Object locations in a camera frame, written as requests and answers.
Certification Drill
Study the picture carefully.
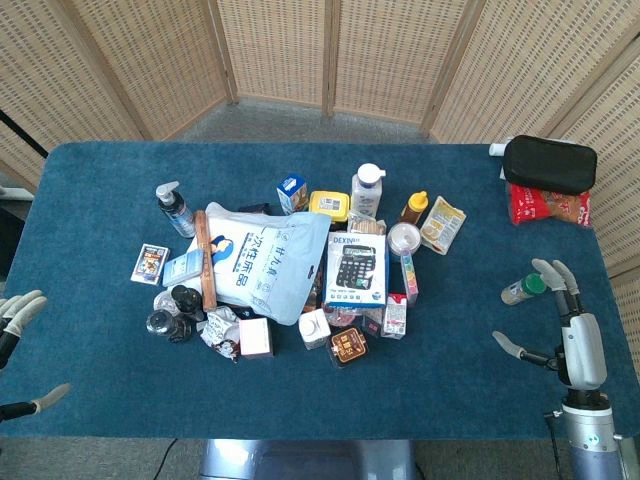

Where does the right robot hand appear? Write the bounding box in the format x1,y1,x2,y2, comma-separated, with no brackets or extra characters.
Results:
492,258,609,392

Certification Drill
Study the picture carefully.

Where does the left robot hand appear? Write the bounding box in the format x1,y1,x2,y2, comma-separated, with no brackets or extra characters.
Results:
0,289,72,421

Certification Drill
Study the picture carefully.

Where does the clear box of rainbow-coloured pieces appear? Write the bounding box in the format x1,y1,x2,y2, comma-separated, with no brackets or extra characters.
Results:
399,249,420,307

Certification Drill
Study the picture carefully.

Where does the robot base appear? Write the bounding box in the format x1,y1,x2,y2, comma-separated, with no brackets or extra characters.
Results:
198,438,417,480

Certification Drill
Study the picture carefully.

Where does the playing card box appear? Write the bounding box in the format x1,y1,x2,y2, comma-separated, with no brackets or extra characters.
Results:
130,243,171,287

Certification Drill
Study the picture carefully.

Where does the calculator box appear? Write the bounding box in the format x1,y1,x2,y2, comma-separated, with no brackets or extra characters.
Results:
322,231,390,307

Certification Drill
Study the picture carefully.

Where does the pink white box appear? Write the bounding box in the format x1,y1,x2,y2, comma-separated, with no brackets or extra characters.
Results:
238,317,276,360

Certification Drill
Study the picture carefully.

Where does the green capped spice jar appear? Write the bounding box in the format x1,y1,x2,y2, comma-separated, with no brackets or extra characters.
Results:
500,273,549,306

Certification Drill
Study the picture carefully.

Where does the blue table cloth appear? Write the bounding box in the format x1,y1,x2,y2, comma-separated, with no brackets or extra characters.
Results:
0,142,640,442

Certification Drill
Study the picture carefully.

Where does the red snack bag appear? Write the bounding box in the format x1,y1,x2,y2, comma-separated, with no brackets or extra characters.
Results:
508,182,594,230

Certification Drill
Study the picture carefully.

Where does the black pepper grinder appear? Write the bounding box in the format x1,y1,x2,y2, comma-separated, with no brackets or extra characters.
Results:
169,284,206,322

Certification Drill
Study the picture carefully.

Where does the light blue tissue pack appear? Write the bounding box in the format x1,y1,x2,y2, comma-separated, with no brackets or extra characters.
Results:
161,249,205,288

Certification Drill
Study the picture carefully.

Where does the black zip pouch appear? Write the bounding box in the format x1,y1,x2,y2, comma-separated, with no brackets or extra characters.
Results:
502,134,599,197

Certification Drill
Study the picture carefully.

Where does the yellow snack pouch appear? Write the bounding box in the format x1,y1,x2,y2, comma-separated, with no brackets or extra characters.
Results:
419,195,468,257

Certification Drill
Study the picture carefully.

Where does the red white drink carton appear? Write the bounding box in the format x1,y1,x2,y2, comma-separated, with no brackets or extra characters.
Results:
380,292,409,339

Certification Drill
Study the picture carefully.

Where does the black pump bottle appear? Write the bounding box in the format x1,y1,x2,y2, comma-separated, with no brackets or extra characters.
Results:
154,181,196,239

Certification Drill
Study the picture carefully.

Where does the wooden stick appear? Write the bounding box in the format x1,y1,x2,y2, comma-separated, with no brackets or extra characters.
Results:
193,209,219,312

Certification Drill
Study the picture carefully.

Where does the crumpled snack wrapper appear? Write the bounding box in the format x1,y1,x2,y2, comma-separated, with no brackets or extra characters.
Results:
198,307,242,363

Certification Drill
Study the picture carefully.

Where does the clear round lidded cup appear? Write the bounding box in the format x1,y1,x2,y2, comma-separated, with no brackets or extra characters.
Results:
387,221,425,263

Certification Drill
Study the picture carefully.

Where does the honey squeeze bottle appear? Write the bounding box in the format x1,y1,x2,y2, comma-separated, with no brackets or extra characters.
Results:
399,190,430,226

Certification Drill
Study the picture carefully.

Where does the light blue bedding bag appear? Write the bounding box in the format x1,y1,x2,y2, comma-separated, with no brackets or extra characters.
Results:
185,201,333,327

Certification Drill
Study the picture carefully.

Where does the clear sanitizer bottle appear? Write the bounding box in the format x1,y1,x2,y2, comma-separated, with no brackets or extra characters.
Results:
349,162,387,220

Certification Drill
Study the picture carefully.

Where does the white square jar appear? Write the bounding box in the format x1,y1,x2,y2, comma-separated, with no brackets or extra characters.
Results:
298,308,333,351

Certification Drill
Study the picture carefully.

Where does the yellow lidded container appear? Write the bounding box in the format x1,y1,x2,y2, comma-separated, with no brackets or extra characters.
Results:
308,189,350,223

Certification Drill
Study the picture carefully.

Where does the blue milk carton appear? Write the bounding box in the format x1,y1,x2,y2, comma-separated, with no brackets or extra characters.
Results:
276,173,310,216

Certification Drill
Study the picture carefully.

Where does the black cable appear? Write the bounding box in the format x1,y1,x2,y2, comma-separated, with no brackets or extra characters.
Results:
149,438,179,480

